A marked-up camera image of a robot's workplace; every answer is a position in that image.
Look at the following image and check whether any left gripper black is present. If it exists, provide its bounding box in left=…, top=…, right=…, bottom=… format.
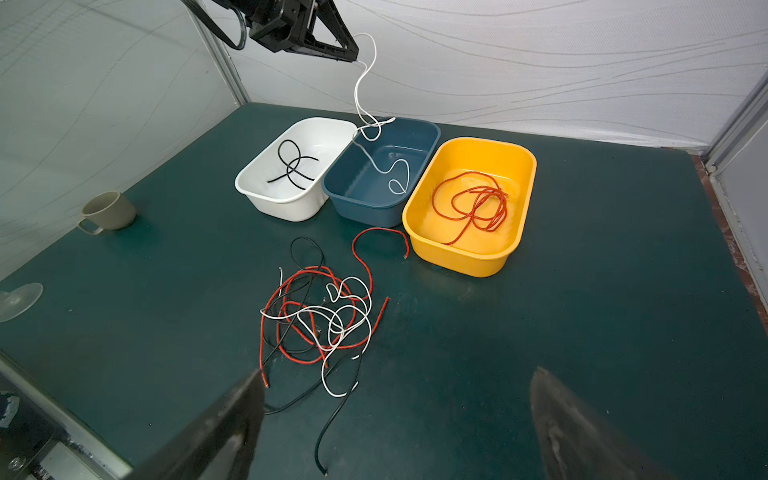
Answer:
left=209, top=0, right=359, bottom=63

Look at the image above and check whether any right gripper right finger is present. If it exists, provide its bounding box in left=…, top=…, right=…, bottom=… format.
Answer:
left=530, top=367, right=672, bottom=479

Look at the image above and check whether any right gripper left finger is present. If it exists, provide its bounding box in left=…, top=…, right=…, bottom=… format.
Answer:
left=127, top=369, right=265, bottom=479

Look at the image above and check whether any white cable tangle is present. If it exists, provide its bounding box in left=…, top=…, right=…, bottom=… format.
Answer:
left=350, top=32, right=413, bottom=197

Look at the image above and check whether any white plastic bin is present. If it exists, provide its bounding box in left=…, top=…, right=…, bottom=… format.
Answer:
left=234, top=117, right=357, bottom=222

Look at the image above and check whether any blue plastic bin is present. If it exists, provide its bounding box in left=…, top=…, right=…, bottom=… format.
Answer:
left=322, top=118, right=441, bottom=228

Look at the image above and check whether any yellow plastic bin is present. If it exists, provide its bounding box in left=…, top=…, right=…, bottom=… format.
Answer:
left=402, top=137, right=537, bottom=278

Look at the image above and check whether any olive green mug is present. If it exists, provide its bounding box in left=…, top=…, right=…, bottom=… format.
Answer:
left=76, top=191, right=137, bottom=236

